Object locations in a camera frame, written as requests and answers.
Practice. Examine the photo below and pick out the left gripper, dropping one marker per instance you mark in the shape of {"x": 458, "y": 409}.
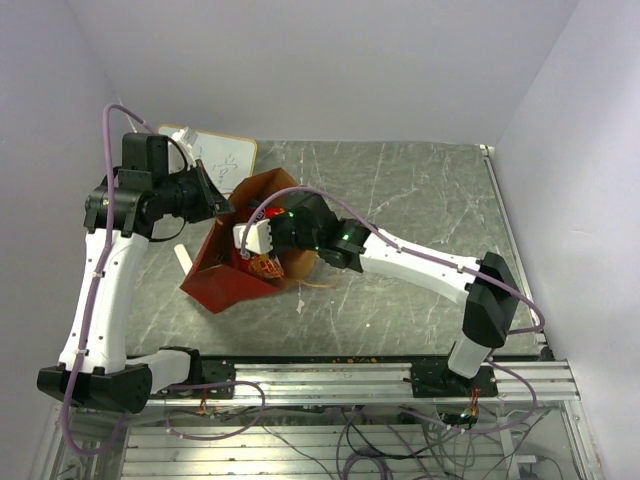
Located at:
{"x": 211, "y": 199}

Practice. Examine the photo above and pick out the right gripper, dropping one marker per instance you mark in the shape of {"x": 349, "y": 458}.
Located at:
{"x": 274, "y": 222}

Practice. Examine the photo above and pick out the red snack packet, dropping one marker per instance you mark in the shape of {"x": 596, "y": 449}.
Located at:
{"x": 261, "y": 266}

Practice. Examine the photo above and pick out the red paper bag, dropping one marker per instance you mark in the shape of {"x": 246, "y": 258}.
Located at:
{"x": 215, "y": 281}

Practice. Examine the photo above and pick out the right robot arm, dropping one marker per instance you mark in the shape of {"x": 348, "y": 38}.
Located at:
{"x": 484, "y": 287}

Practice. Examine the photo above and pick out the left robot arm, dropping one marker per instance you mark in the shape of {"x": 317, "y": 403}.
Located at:
{"x": 158, "y": 176}

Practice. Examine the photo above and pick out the small whiteboard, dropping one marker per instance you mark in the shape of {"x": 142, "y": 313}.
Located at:
{"x": 228, "y": 160}

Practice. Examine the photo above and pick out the white marker pen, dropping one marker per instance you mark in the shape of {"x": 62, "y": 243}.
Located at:
{"x": 183, "y": 257}

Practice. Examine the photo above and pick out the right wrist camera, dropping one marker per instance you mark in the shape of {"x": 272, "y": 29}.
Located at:
{"x": 253, "y": 239}

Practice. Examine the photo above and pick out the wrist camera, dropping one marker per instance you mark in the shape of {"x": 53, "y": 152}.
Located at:
{"x": 253, "y": 239}
{"x": 186, "y": 138}

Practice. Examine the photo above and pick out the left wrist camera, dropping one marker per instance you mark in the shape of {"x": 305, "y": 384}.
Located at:
{"x": 186, "y": 138}

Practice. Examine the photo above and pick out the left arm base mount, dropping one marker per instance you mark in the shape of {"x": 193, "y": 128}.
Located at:
{"x": 219, "y": 371}

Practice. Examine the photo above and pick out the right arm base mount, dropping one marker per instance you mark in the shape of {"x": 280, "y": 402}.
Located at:
{"x": 431, "y": 381}

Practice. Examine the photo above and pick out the aluminium frame rail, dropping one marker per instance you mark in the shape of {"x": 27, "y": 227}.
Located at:
{"x": 370, "y": 383}

